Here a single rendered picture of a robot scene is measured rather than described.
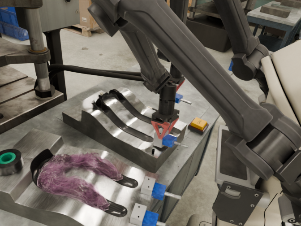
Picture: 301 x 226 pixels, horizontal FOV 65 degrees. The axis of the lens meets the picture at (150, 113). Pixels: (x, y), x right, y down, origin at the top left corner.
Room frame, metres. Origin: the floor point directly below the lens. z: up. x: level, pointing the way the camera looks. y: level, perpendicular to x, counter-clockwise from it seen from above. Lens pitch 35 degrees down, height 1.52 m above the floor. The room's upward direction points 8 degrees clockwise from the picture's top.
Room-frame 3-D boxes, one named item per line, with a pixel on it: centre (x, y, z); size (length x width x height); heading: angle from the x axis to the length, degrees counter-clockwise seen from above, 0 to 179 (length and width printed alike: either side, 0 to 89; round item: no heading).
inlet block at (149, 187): (0.49, -0.07, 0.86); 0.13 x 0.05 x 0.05; 79
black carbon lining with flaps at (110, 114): (0.82, 0.11, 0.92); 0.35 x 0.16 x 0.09; 62
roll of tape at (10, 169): (0.47, 0.41, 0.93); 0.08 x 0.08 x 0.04
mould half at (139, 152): (0.84, 0.11, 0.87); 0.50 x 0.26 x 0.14; 62
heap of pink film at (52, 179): (0.49, 0.20, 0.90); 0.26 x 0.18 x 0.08; 79
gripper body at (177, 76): (0.99, -0.09, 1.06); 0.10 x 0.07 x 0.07; 152
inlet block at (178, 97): (0.97, -0.12, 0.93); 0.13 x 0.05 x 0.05; 61
